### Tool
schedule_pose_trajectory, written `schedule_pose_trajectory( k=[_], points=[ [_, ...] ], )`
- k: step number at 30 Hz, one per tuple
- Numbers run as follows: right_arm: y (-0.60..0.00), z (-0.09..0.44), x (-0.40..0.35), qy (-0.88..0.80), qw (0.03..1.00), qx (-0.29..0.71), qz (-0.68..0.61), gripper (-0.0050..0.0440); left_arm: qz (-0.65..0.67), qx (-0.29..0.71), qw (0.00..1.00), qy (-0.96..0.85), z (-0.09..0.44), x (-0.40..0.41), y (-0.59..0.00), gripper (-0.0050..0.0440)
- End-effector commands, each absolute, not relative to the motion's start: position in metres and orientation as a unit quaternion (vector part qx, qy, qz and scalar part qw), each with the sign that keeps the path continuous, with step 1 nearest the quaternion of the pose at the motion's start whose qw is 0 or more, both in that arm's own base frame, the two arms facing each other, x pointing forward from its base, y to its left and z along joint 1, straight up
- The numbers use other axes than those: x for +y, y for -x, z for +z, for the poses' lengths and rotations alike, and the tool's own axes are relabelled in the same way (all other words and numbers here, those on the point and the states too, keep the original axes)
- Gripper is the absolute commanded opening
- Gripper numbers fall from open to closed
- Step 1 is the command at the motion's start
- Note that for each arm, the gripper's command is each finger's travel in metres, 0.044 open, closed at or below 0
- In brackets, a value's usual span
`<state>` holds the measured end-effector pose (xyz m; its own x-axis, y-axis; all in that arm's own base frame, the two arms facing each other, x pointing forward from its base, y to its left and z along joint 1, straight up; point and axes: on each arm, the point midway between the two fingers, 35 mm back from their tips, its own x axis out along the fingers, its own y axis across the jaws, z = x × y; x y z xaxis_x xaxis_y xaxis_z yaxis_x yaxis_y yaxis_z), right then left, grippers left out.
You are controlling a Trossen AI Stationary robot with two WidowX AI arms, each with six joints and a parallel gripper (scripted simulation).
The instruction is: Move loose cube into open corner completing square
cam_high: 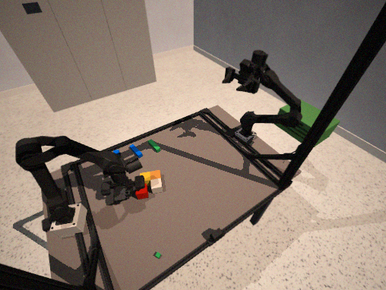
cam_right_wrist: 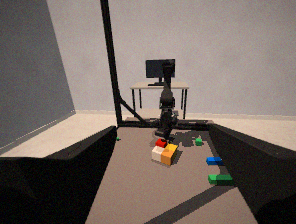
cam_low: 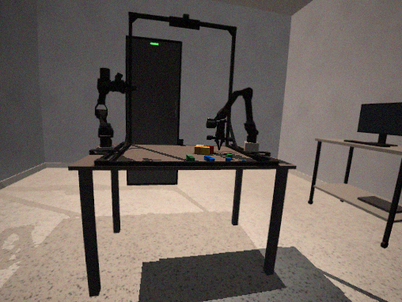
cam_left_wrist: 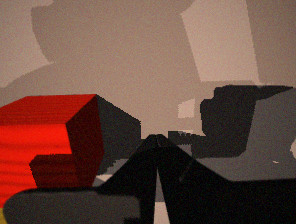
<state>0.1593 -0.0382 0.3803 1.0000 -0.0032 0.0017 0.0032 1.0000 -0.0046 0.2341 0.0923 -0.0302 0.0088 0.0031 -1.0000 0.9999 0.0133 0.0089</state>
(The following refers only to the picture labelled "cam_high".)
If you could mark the blue flat bar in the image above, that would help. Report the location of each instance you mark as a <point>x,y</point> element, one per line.
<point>136,151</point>

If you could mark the yellow cube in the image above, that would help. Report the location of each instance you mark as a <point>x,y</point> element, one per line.
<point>146,178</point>

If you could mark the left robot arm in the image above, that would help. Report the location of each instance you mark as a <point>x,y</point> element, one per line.
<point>30,157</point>

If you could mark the red cube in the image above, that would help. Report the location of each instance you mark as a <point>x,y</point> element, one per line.
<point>142,193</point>

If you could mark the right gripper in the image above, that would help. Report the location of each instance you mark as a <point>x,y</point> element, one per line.
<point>247,85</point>

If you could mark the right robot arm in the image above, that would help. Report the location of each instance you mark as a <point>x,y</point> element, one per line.
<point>270,80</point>

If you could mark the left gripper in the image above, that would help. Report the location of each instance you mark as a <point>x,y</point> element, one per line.
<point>138,182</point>

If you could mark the green rectangular block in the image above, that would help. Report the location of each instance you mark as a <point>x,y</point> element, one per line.
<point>154,145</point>

